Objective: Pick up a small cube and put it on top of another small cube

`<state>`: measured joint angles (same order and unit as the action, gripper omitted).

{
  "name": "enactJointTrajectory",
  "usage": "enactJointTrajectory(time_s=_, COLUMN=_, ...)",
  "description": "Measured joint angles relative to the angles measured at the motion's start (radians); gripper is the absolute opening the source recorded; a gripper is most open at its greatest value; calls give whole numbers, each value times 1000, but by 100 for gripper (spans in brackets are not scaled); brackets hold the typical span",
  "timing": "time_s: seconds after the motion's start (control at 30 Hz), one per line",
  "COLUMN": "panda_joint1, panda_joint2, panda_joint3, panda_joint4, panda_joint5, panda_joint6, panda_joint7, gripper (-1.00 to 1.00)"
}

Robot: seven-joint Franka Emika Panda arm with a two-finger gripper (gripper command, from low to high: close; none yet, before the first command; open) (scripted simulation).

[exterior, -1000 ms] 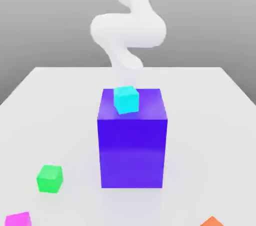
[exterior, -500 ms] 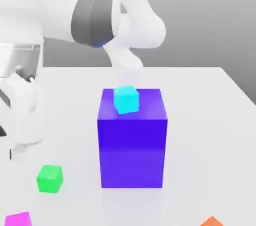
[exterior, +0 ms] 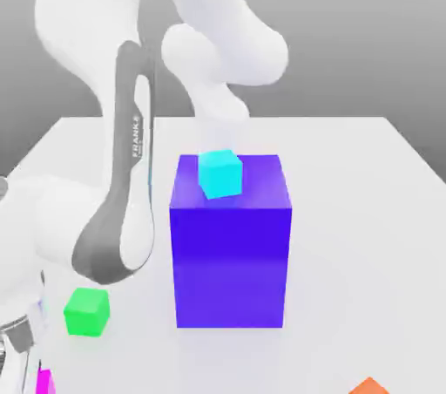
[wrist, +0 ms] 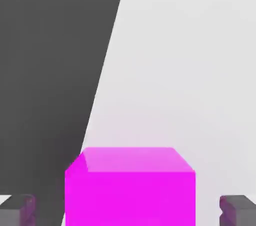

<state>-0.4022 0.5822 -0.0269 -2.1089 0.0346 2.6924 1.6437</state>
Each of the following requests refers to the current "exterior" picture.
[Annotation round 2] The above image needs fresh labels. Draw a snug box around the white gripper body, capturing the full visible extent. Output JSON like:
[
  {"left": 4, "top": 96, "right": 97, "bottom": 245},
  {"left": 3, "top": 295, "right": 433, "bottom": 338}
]
[{"left": 0, "top": 348, "right": 44, "bottom": 394}]

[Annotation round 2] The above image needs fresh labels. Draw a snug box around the small magenta cube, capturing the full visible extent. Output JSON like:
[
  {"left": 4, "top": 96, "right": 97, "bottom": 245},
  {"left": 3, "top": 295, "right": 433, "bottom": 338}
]
[{"left": 36, "top": 368, "right": 57, "bottom": 394}]

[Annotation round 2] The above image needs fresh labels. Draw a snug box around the small green cube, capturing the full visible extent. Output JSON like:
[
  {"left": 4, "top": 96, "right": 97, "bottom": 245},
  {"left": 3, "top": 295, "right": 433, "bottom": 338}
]
[{"left": 63, "top": 288, "right": 112, "bottom": 336}]

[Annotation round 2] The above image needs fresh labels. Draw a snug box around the small cyan cube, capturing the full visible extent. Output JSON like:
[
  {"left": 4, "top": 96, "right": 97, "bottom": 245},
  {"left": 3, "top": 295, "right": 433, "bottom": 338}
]
[{"left": 198, "top": 149, "right": 244, "bottom": 200}]

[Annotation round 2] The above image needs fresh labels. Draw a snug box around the small orange cube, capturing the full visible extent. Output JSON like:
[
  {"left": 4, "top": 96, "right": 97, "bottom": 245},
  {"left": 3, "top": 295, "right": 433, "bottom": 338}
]
[{"left": 348, "top": 377, "right": 390, "bottom": 394}]

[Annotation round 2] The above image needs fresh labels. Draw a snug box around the large blue box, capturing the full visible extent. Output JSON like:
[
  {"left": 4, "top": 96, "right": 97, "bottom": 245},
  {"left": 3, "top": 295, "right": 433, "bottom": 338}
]
[{"left": 169, "top": 153, "right": 293, "bottom": 329}]

